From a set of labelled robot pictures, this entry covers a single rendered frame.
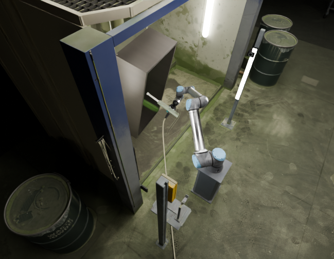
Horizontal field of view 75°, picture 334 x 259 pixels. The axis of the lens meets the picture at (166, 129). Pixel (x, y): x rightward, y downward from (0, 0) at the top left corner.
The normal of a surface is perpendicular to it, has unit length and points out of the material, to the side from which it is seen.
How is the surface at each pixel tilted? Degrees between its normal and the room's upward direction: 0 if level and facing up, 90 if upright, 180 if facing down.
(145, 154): 0
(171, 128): 0
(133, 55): 12
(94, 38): 0
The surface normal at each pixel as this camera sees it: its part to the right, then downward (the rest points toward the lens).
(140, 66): 0.19, -0.53
